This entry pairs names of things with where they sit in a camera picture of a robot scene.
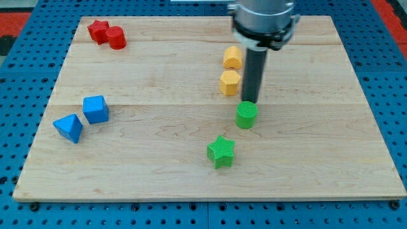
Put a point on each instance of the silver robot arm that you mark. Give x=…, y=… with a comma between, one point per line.
x=260, y=25

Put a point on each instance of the green cylinder block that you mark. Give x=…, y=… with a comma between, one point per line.
x=246, y=114

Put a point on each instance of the blue triangle block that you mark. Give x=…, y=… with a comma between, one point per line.
x=69, y=127

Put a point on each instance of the yellow half-round block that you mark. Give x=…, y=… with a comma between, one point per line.
x=232, y=58

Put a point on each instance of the green star block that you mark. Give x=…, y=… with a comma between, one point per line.
x=220, y=152

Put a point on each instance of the red cylinder block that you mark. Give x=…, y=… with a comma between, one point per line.
x=116, y=37

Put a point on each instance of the red star block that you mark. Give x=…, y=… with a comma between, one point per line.
x=97, y=31

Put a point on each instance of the light wooden board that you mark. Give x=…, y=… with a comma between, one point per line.
x=315, y=137

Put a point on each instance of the yellow hexagon block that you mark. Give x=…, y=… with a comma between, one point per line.
x=228, y=83

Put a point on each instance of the blue cube block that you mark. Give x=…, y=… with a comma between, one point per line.
x=95, y=109

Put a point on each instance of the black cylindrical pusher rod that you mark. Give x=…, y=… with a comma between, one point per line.
x=253, y=74

